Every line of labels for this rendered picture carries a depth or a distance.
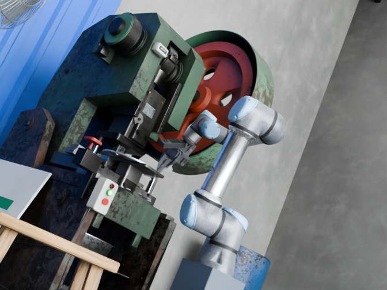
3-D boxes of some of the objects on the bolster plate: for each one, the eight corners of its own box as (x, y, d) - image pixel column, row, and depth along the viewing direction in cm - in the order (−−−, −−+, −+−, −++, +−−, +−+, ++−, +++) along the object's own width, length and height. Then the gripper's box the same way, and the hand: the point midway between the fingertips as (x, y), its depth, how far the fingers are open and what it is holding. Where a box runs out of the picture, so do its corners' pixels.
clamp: (98, 168, 261) (107, 148, 264) (72, 152, 249) (82, 132, 252) (90, 166, 265) (99, 147, 268) (64, 151, 253) (75, 130, 256)
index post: (151, 195, 273) (159, 177, 275) (147, 193, 271) (155, 175, 273) (147, 194, 275) (155, 176, 277) (143, 191, 273) (151, 174, 275)
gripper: (200, 149, 258) (169, 183, 259) (190, 139, 264) (160, 172, 265) (190, 140, 251) (158, 175, 252) (179, 130, 258) (149, 165, 259)
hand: (157, 170), depth 256 cm, fingers closed
